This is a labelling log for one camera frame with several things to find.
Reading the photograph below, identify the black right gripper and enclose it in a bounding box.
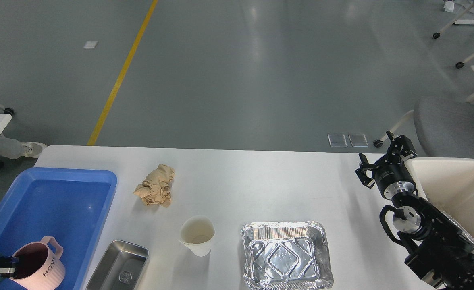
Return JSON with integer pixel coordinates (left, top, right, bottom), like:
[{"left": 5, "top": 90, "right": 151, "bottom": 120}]
[{"left": 355, "top": 131, "right": 418, "bottom": 200}]

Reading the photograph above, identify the pink ribbed mug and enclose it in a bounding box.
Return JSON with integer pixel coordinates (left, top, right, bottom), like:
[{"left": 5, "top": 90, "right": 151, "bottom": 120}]
[{"left": 10, "top": 236, "right": 66, "bottom": 290}]

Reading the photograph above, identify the stainless steel rectangular container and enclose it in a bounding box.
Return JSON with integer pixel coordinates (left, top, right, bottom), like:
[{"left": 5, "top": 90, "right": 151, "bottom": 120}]
[{"left": 86, "top": 239, "right": 148, "bottom": 290}]

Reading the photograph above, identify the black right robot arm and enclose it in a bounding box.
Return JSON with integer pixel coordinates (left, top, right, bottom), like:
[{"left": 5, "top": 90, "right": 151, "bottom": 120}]
[{"left": 355, "top": 131, "right": 474, "bottom": 290}]

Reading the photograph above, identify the grey office chair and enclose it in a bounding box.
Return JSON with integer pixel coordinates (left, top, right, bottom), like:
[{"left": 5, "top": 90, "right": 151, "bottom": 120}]
[{"left": 389, "top": 97, "right": 474, "bottom": 159}]

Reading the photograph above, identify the beige plastic bin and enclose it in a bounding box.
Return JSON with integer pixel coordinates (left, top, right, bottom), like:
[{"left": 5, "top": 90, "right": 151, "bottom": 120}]
[{"left": 406, "top": 157, "right": 474, "bottom": 238}]

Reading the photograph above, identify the blue plastic tray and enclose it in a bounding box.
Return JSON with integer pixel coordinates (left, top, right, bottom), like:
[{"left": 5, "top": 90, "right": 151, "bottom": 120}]
[{"left": 0, "top": 167, "right": 117, "bottom": 290}]

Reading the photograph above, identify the aluminium foil tray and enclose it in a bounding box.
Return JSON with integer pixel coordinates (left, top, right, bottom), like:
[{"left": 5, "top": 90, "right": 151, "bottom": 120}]
[{"left": 241, "top": 222, "right": 334, "bottom": 290}]

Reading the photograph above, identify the crumpled brown paper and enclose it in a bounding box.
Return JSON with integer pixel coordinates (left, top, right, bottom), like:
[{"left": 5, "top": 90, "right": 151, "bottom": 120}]
[{"left": 133, "top": 164, "right": 175, "bottom": 208}]

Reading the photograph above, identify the white paper cup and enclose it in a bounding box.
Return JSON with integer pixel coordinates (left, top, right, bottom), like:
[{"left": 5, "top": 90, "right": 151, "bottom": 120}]
[{"left": 178, "top": 215, "right": 216, "bottom": 257}]

